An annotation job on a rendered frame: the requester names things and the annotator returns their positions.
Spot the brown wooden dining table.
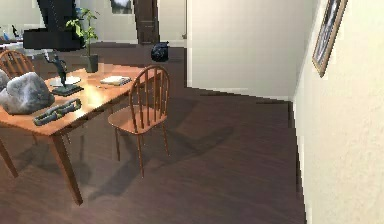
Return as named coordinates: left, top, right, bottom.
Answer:
left=0, top=63, right=160, bottom=206

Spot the brown wooden spindle chair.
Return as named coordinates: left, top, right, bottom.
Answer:
left=0, top=49, right=36, bottom=80
left=107, top=64, right=171, bottom=179

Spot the black bag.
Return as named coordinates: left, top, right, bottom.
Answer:
left=150, top=41, right=170, bottom=63

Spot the dark brown room door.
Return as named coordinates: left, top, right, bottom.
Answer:
left=133, top=0, right=160, bottom=45

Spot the white plate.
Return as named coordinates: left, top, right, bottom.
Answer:
left=49, top=75, right=82, bottom=88

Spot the green house plant in pot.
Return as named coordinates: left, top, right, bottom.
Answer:
left=65, top=7, right=101, bottom=74

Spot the dark figure statue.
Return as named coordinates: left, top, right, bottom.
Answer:
left=44, top=53, right=85, bottom=98

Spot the grey rock-shaped object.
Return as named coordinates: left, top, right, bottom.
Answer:
left=0, top=71, right=56, bottom=116
left=0, top=69, right=11, bottom=93

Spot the dark framed wall picture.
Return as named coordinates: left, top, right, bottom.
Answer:
left=110, top=0, right=134, bottom=15

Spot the dark chain-shaped object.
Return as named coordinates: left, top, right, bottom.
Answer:
left=32, top=98, right=83, bottom=127

